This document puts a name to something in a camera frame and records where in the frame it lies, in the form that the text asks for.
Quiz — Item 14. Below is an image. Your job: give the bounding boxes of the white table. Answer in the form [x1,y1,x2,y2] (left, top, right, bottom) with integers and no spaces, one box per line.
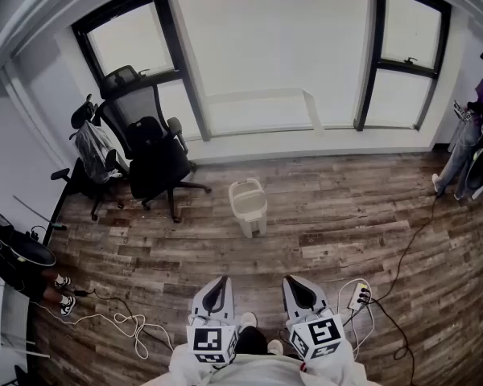
[0,269,52,386]

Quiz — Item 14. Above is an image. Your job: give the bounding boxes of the person's white top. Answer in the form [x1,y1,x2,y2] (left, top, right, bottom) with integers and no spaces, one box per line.
[139,353,387,386]

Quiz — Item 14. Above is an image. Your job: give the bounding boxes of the white power strip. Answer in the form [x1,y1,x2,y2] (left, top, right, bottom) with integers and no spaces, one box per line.
[347,281,372,311]

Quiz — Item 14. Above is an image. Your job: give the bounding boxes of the person's legs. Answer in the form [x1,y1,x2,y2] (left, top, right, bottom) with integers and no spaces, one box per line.
[232,325,277,357]

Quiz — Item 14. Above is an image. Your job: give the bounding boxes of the black mesh office chair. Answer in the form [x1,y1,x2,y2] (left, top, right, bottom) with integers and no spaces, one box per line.
[99,64,213,224]

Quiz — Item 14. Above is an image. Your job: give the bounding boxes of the black-framed window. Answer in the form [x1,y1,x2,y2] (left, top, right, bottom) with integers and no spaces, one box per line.
[353,0,452,133]
[71,0,213,142]

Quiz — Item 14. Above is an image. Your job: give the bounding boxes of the black cable with adapter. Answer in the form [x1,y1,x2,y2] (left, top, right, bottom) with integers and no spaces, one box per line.
[72,289,174,351]

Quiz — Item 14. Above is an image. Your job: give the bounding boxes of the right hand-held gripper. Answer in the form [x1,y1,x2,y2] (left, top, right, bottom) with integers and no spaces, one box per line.
[282,275,346,362]

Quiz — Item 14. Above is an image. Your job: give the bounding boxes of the person's right forearm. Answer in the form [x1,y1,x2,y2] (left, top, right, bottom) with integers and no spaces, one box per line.
[305,339,368,386]

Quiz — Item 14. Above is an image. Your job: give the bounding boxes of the black desk leg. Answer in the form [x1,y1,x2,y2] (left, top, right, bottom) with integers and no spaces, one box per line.
[43,175,76,245]

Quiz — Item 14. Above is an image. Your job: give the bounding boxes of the thin metal rod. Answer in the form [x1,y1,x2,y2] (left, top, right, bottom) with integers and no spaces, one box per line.
[13,195,68,232]

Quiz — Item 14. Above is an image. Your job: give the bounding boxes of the white tape strip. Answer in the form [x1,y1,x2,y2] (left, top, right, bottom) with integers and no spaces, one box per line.
[204,88,326,138]

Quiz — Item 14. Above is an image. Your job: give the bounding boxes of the plastic-wrapped black office chair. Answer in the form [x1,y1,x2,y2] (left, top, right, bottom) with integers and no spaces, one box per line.
[50,93,126,222]

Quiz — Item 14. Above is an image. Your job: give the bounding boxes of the person's left forearm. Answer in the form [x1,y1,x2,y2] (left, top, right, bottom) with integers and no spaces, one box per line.
[167,343,213,386]

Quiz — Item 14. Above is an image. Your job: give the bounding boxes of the white lidded trash bin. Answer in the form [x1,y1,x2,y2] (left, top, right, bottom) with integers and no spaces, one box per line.
[228,178,268,240]

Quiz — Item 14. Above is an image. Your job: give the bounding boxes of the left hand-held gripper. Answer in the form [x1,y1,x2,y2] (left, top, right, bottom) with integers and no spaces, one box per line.
[186,275,240,365]

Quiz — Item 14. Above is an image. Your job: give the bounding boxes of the large frosted window pane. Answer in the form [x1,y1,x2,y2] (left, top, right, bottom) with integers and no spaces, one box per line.
[165,0,378,136]

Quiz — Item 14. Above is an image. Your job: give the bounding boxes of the long black power cable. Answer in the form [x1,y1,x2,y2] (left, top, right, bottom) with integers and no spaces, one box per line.
[341,193,442,386]

